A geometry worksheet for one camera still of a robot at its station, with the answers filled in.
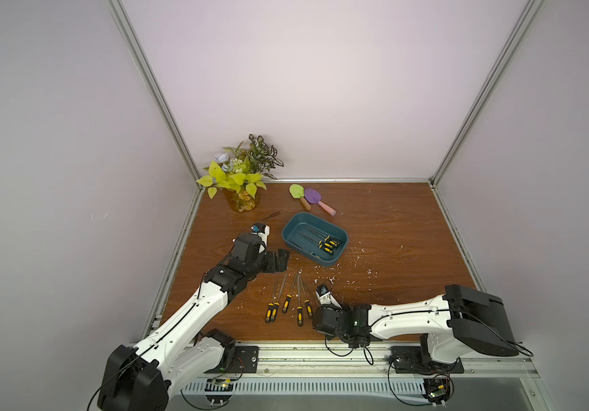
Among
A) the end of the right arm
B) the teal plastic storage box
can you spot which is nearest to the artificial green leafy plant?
the teal plastic storage box

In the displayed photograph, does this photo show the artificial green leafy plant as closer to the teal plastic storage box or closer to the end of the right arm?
the teal plastic storage box

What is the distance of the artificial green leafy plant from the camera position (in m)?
0.94

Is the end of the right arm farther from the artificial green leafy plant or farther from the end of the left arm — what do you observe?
the artificial green leafy plant

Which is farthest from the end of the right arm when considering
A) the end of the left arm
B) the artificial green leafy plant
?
the artificial green leafy plant

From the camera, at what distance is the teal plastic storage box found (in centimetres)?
96

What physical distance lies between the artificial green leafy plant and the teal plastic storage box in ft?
0.66
